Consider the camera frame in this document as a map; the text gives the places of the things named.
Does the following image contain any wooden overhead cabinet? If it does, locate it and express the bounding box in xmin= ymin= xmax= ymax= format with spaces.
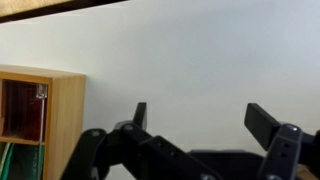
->
xmin=0 ymin=0 xmax=127 ymax=23

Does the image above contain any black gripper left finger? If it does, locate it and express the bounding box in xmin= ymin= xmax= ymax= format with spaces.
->
xmin=60 ymin=102 xmax=222 ymax=180

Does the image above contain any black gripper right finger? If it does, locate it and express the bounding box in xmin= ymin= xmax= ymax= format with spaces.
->
xmin=244 ymin=103 xmax=320 ymax=180

